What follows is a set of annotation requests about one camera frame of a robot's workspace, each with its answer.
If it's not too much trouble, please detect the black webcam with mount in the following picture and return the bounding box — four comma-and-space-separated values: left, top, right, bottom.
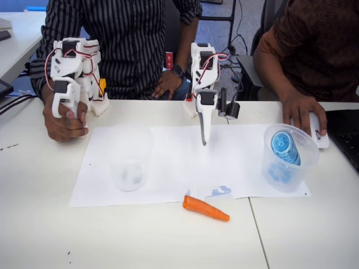
217, 87, 241, 121

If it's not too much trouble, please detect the black office chair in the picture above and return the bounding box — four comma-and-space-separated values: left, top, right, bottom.
236, 0, 287, 101

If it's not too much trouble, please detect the person in striped shirt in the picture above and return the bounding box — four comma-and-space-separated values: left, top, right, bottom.
30, 0, 203, 101

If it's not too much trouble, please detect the black wheeled stand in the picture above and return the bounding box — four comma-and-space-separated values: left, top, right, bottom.
199, 0, 238, 54

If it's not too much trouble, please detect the left hand of striped-shirt person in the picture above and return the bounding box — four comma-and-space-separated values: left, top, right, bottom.
153, 68, 186, 100

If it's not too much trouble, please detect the blue plastic bottle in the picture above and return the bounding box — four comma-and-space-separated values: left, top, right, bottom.
269, 130, 302, 168

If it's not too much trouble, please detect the yellow table clamp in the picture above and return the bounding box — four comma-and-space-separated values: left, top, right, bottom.
98, 78, 108, 99

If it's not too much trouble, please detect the right hand of striped-shirt person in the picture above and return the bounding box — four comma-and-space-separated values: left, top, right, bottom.
42, 91, 90, 143

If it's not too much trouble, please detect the hand of brown-shirt person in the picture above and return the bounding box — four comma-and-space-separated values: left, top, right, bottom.
281, 91, 328, 137

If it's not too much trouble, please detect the bare forearm brown-shirt person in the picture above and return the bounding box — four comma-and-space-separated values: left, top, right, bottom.
254, 41, 302, 104

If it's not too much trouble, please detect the white computer mouse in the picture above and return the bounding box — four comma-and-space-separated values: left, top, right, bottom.
289, 111, 330, 149

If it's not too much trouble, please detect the clear plastic cup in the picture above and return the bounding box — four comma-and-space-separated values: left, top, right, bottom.
103, 126, 154, 193

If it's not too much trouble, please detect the clear plastic tub with rim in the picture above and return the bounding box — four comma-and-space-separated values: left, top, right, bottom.
260, 123, 320, 194

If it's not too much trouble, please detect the black tablet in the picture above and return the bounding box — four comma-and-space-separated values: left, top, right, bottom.
0, 79, 14, 99

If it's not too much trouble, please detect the black laptop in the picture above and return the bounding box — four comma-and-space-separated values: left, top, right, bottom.
325, 109, 359, 174

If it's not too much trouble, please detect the white paper sheet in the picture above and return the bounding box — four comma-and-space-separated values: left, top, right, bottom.
68, 124, 312, 208

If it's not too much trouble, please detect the right forearm in striped sleeve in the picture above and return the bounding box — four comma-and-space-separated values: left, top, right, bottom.
30, 55, 61, 100

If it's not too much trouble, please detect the thin black floor cable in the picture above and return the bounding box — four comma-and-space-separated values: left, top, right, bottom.
210, 0, 253, 68

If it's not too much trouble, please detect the person in brown shirt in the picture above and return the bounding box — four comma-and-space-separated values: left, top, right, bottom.
252, 0, 359, 103

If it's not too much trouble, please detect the white leader robot arm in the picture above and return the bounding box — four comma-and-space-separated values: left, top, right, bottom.
44, 38, 111, 118

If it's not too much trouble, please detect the bare left forearm striped-shirt person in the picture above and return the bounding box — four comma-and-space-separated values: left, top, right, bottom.
176, 16, 200, 71

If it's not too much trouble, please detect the orange carrot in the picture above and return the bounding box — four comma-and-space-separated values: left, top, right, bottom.
182, 195, 231, 222

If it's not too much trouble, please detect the black smartwatch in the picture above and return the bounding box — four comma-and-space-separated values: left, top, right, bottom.
172, 63, 185, 78

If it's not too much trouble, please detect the black flat cable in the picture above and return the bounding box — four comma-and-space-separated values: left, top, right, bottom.
0, 94, 36, 115

